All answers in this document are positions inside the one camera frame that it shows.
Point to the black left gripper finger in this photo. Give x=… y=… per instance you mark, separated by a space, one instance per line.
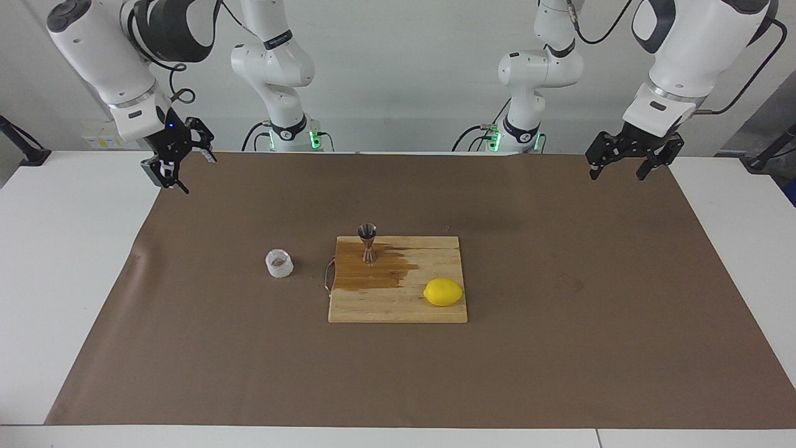
x=665 y=155
x=604 y=149

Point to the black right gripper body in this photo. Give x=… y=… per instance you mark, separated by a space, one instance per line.
x=169 y=140

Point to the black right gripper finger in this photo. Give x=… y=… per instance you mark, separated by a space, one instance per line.
x=204 y=138
x=152 y=174

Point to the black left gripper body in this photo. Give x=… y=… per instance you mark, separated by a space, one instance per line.
x=647 y=140

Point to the small clear plastic cup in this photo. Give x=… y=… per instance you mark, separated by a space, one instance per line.
x=280 y=267

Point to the steel double jigger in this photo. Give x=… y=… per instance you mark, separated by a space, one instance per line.
x=367 y=233

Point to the blue object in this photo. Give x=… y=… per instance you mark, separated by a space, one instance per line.
x=792 y=194

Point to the brown paper table mat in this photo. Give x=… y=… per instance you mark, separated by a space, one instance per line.
x=186 y=348

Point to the yellow lemon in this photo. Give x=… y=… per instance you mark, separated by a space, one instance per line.
x=443 y=292

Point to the wooden cutting board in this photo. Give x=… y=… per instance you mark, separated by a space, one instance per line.
x=398 y=305

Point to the white wall outlet box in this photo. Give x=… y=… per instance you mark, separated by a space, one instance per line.
x=96 y=142

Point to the black clamp mount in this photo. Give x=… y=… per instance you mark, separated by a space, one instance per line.
x=755 y=165
x=34 y=155

